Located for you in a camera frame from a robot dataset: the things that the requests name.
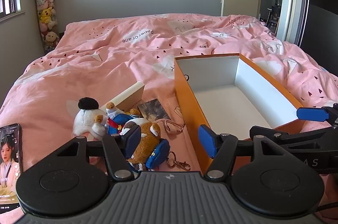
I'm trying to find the orange cardboard box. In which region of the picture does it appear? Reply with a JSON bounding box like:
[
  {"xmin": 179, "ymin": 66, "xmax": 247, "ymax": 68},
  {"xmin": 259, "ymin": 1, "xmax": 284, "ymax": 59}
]
[{"xmin": 174, "ymin": 53, "xmax": 304, "ymax": 174}]

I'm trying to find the long white box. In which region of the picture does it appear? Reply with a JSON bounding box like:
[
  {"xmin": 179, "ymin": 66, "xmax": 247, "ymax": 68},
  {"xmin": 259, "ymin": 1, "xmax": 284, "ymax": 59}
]
[{"xmin": 106, "ymin": 81, "xmax": 145, "ymax": 112}]

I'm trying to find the pink printed blanket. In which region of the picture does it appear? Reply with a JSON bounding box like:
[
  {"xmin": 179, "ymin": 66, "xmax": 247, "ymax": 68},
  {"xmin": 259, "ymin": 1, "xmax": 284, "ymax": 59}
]
[{"xmin": 0, "ymin": 13, "xmax": 338, "ymax": 214}]

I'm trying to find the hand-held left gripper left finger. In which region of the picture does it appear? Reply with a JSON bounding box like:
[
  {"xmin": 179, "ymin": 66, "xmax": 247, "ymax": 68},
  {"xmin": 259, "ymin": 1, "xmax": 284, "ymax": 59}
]
[{"xmin": 50, "ymin": 125, "xmax": 142, "ymax": 183}]

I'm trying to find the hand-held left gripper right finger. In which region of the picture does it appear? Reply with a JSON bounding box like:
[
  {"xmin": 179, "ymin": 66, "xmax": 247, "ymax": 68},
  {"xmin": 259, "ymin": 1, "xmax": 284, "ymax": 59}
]
[{"xmin": 198, "ymin": 124, "xmax": 289, "ymax": 180}]

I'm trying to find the smartphone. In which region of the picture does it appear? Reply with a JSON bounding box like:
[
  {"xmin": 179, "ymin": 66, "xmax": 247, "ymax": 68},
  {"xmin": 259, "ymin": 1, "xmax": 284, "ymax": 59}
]
[{"xmin": 0, "ymin": 123, "xmax": 24, "ymax": 211}]

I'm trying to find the white plush toy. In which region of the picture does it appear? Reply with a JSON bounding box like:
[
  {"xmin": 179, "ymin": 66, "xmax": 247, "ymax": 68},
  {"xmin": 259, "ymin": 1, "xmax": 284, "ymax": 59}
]
[{"xmin": 72, "ymin": 97, "xmax": 111, "ymax": 140}]

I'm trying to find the dark printed card box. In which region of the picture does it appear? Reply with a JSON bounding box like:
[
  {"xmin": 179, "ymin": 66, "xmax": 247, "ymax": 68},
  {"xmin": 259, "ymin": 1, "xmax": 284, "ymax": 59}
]
[{"xmin": 137, "ymin": 98, "xmax": 172, "ymax": 121}]

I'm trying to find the duck plush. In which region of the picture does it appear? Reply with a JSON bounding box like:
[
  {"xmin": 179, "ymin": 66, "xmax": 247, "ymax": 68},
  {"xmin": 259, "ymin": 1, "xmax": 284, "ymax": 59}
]
[{"xmin": 95, "ymin": 102, "xmax": 140, "ymax": 135}]

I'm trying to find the clear tube of plush toys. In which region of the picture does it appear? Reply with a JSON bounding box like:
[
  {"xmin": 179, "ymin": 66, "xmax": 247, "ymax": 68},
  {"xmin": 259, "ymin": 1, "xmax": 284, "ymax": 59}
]
[{"xmin": 33, "ymin": 0, "xmax": 60, "ymax": 51}]

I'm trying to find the brown plush dog keychain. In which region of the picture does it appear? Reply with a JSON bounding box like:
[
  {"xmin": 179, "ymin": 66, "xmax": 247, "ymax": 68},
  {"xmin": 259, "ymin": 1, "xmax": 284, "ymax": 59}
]
[{"xmin": 120, "ymin": 118, "xmax": 191, "ymax": 172}]

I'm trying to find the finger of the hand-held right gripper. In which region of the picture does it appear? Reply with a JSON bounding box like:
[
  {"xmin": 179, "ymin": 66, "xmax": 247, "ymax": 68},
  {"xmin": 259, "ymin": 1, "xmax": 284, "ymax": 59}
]
[
  {"xmin": 249, "ymin": 125, "xmax": 338, "ymax": 146},
  {"xmin": 296, "ymin": 104, "xmax": 338, "ymax": 125}
]

